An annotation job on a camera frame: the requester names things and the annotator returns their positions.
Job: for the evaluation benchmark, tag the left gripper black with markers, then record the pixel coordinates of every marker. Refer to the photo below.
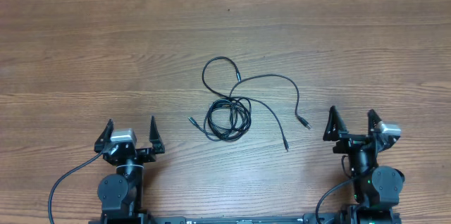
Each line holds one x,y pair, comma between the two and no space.
147,155

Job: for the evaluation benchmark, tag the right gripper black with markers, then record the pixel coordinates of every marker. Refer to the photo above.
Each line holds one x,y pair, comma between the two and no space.
332,134

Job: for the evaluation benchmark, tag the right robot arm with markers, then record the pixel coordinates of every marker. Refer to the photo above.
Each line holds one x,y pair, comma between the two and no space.
376,188

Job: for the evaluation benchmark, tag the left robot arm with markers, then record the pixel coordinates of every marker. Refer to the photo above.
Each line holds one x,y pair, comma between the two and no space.
121,193

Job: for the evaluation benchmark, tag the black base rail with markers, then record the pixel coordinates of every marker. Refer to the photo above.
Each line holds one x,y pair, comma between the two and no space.
308,218

